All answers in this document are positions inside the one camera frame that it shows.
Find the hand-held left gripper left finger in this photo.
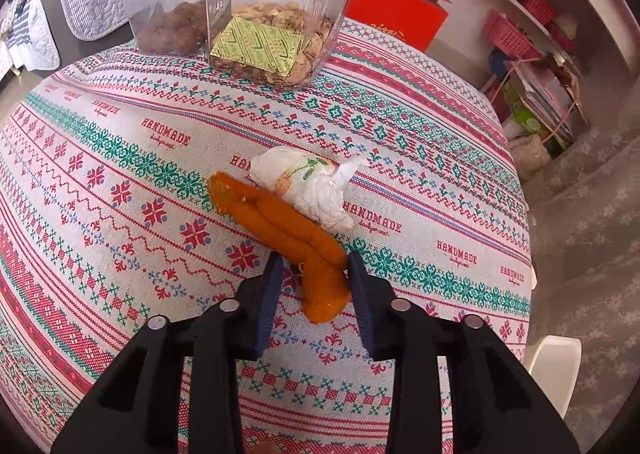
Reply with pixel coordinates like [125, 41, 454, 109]
[50, 251, 285, 454]

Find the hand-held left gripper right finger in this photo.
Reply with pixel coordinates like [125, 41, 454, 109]
[346, 250, 581, 454]

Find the orange cloth roll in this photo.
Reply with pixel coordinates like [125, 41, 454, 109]
[207, 171, 351, 325]

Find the crumpled white tissue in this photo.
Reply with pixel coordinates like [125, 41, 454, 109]
[249, 145, 368, 233]

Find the white chair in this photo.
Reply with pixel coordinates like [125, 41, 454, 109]
[525, 336, 583, 427]

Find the patterned red green tablecloth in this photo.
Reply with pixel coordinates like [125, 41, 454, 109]
[0, 16, 533, 454]

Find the beige bag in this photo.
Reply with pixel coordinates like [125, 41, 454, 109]
[510, 134, 551, 180]

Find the grey floral cloth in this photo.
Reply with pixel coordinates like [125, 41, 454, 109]
[520, 124, 640, 435]

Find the clear jar of peanuts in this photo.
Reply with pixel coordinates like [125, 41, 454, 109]
[202, 0, 372, 90]

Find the tied stack of papers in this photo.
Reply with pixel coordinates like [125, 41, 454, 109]
[502, 54, 591, 150]

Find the red cardboard box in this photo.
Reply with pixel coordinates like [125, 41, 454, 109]
[345, 0, 452, 54]

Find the large pink plastic basket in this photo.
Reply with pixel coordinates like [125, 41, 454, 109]
[484, 10, 543, 60]

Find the red plastic basket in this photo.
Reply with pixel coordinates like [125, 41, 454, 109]
[520, 0, 556, 25]

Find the striped quilted seat cover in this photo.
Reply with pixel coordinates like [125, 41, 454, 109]
[0, 0, 61, 80]

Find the grey sofa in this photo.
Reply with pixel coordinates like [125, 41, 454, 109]
[0, 0, 136, 80]

